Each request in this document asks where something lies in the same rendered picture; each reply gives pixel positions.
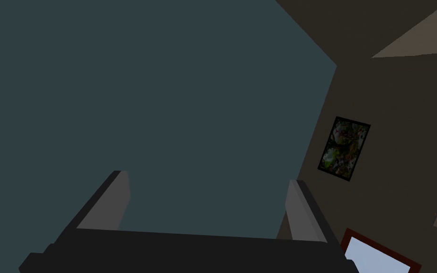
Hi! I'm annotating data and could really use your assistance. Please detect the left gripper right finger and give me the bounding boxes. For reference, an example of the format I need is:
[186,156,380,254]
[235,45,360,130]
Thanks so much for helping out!
[285,180,336,244]

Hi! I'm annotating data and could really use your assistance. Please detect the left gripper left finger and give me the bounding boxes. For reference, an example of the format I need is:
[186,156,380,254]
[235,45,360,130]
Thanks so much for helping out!
[58,170,132,241]

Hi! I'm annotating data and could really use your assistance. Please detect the black framed floral picture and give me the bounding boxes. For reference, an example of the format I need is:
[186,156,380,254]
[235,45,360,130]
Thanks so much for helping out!
[317,116,372,182]

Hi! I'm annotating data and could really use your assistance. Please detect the red framed window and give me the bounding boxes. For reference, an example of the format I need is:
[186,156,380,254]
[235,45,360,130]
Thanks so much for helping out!
[339,227,422,273]

